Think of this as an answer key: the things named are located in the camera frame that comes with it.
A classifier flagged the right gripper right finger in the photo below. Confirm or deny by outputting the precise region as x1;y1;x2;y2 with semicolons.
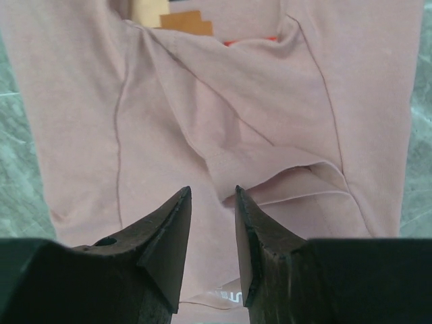
235;187;431;324

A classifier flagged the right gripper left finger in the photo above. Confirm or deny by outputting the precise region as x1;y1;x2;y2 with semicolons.
1;187;192;323

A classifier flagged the pink t shirt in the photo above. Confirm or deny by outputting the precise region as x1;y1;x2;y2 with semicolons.
1;1;424;323

